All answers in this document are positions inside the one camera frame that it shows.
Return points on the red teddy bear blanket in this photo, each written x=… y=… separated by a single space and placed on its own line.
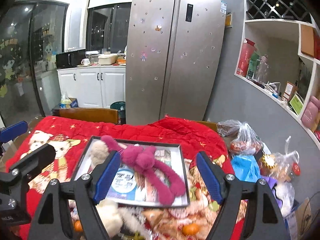
x=69 y=137

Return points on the orange tangerine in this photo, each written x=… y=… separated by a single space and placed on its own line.
x=191 y=229

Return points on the shallow black-rimmed tray box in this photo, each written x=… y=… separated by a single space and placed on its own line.
x=182 y=201

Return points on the green trash bin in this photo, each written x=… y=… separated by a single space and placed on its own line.
x=120 y=107

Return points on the pink pouch on shelf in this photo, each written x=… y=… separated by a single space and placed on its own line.
x=310 y=117

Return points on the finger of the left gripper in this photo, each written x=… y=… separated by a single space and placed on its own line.
x=10 y=133
x=32 y=164

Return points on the white wall shelf unit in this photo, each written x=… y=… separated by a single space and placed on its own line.
x=278 y=69

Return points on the blue plastic bag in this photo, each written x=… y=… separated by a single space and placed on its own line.
x=246 y=168

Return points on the white mug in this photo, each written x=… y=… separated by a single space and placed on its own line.
x=85 y=62

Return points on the black microwave oven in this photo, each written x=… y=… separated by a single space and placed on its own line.
x=70 y=59

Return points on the purple cloth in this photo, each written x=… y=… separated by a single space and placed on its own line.
x=273 y=183

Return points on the beige plush bunny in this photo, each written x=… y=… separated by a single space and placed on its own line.
x=99 y=152

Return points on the green card on shelf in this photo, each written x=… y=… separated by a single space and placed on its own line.
x=296 y=103

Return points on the stainless double-door refrigerator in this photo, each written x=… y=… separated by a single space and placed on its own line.
x=173 y=52

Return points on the white kitchen cabinet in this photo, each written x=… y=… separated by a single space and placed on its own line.
x=94 y=87

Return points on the clear bag with snacks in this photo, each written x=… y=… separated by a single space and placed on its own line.
x=283 y=167

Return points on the printed booklet in tray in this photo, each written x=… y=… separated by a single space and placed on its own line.
x=132 y=188

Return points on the glass sliding door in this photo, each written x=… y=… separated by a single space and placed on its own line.
x=32 y=35

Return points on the clear bag with food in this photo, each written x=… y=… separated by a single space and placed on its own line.
x=245 y=140

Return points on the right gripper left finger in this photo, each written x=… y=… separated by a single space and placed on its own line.
x=52 y=219

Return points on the cream basin on counter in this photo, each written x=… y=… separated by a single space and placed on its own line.
x=107 y=59

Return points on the red gift box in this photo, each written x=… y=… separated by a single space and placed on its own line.
x=248 y=48

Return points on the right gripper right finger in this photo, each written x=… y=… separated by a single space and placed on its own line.
x=263 y=219

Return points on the cream plush bunny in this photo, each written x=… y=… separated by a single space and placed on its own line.
x=114 y=218

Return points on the magenta plush bunny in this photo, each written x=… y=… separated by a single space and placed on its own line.
x=142 y=160

